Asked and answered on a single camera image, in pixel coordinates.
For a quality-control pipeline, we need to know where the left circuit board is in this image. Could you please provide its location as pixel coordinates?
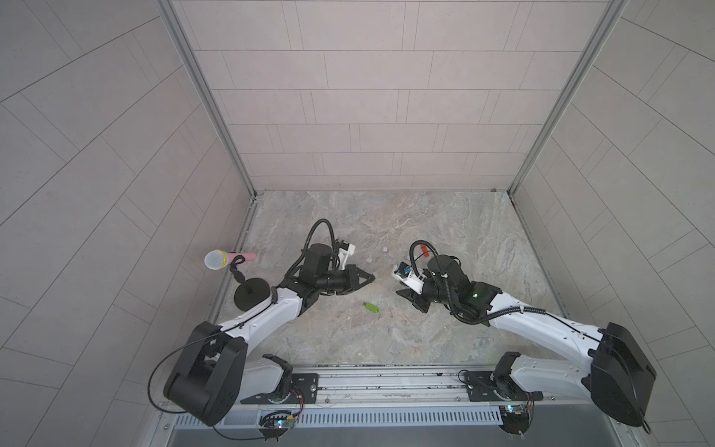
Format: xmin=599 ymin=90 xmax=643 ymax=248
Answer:
xmin=258 ymin=410 xmax=298 ymax=438

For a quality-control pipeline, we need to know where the circuit board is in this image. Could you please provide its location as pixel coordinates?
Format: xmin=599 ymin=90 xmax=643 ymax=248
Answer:
xmin=258 ymin=410 xmax=298 ymax=438
xmin=499 ymin=404 xmax=533 ymax=437

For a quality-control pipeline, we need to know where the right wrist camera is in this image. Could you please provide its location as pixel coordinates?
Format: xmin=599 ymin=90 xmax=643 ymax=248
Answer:
xmin=392 ymin=262 xmax=424 ymax=294

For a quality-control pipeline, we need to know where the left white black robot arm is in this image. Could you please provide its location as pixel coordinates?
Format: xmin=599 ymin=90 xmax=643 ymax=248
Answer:
xmin=162 ymin=237 xmax=375 ymax=427

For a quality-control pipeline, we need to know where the aluminium rail frame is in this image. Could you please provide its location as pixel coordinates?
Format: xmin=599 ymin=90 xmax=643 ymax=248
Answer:
xmin=157 ymin=356 xmax=624 ymax=412

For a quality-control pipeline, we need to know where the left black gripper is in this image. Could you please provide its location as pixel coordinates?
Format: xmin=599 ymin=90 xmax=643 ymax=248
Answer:
xmin=314 ymin=266 xmax=374 ymax=295

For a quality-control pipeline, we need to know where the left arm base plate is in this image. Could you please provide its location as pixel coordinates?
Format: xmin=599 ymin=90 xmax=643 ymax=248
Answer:
xmin=240 ymin=374 xmax=320 ymax=405

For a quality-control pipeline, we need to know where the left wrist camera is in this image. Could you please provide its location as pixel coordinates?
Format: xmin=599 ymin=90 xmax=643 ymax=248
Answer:
xmin=337 ymin=240 xmax=356 ymax=270

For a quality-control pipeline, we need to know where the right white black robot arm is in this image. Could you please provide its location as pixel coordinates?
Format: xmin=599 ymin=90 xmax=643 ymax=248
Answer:
xmin=392 ymin=241 xmax=657 ymax=428

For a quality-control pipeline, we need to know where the white ventilation grille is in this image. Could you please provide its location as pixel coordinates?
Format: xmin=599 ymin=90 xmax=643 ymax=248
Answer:
xmin=174 ymin=406 xmax=504 ymax=429

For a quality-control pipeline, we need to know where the pink yellow toy microphone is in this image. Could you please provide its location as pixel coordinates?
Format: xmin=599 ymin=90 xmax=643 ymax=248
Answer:
xmin=204 ymin=250 xmax=257 ymax=271

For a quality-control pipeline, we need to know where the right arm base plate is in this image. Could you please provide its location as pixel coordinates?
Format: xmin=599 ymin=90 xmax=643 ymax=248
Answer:
xmin=457 ymin=370 xmax=544 ymax=402

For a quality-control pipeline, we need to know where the right circuit board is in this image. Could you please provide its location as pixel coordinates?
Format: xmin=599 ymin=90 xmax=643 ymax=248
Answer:
xmin=499 ymin=404 xmax=533 ymax=437

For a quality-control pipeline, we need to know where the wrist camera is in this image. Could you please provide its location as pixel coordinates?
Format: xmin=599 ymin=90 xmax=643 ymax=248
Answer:
xmin=337 ymin=240 xmax=356 ymax=270
xmin=392 ymin=262 xmax=424 ymax=294

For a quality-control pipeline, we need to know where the green usb drive lower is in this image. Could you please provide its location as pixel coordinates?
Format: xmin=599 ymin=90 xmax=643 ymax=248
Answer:
xmin=363 ymin=303 xmax=380 ymax=314

